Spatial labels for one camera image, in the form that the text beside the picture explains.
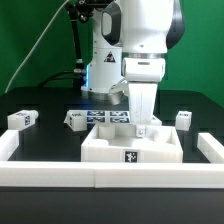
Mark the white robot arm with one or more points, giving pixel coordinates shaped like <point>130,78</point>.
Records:
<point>130,40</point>

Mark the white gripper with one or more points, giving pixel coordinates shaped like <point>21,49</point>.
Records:
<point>142,76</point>

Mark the white square tabletop part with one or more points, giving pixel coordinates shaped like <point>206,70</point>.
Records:
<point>119,143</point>

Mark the white U-shaped fence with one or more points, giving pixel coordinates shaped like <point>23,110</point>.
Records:
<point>102,175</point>

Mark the printed marker sheet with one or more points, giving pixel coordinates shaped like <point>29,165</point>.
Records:
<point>103,116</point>

